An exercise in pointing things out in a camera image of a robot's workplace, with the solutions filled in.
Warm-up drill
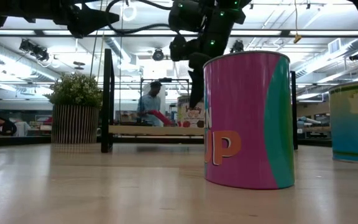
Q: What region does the red tube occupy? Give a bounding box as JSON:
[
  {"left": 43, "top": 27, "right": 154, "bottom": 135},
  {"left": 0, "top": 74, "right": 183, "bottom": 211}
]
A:
[{"left": 147, "top": 109, "right": 174, "bottom": 127}]

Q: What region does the black aluminium table frame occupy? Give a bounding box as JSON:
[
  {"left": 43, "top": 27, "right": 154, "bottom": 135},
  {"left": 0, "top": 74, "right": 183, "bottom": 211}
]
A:
[{"left": 0, "top": 133, "right": 333, "bottom": 147}]

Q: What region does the yellow to blue gradient can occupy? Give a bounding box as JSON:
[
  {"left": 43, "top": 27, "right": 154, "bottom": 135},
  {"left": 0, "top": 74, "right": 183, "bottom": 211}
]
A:
[{"left": 328, "top": 80, "right": 358, "bottom": 164}]

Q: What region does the small distant snack box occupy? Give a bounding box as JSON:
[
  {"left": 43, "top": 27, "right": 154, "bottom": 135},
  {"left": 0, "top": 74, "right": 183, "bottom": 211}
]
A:
[{"left": 177, "top": 95, "right": 205, "bottom": 129}]

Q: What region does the black metal shelf end frame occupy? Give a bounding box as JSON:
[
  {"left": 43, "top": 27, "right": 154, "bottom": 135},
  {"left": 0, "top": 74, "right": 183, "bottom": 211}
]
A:
[
  {"left": 290, "top": 70, "right": 299, "bottom": 151},
  {"left": 100, "top": 48, "right": 116, "bottom": 154}
]

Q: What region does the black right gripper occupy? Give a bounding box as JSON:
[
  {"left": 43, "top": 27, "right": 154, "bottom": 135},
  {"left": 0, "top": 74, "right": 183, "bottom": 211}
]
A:
[{"left": 187, "top": 52, "right": 213, "bottom": 110}]

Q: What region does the person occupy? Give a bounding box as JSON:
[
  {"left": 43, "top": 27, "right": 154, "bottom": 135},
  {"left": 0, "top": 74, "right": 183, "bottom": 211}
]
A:
[{"left": 136, "top": 81, "right": 165, "bottom": 127}]

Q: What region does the ceiling air vent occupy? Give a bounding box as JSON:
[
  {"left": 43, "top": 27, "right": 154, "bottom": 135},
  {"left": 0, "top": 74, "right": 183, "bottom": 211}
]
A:
[{"left": 328, "top": 38, "right": 342, "bottom": 55}]

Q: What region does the overhead rig crossbar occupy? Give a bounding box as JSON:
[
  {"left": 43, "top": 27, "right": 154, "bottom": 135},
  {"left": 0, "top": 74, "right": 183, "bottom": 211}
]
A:
[{"left": 0, "top": 29, "right": 358, "bottom": 39}]

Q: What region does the yellow hanging plug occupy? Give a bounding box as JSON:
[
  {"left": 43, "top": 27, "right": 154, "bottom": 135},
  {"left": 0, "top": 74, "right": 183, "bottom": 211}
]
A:
[{"left": 293, "top": 0, "right": 303, "bottom": 44}]

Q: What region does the green plant in striped pot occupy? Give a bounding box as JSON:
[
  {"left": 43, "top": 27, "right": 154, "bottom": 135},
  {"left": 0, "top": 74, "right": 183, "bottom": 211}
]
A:
[{"left": 44, "top": 72, "right": 104, "bottom": 145}]

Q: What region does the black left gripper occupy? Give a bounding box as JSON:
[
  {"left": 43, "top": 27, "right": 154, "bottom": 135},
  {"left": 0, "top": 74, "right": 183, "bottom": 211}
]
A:
[{"left": 53, "top": 0, "right": 120, "bottom": 39}]

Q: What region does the black ceiling spotlight cluster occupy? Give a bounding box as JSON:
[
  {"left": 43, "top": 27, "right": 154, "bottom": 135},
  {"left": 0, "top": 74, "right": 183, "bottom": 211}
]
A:
[{"left": 19, "top": 39, "right": 50, "bottom": 62}]

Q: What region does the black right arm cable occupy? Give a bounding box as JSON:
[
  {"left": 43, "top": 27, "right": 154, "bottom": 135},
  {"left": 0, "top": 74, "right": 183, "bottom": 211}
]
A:
[{"left": 105, "top": 0, "right": 180, "bottom": 35}]

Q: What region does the pink and teal soup can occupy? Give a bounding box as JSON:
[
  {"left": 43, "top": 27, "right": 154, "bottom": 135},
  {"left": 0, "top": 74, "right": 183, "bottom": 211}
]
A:
[{"left": 203, "top": 51, "right": 295, "bottom": 190}]

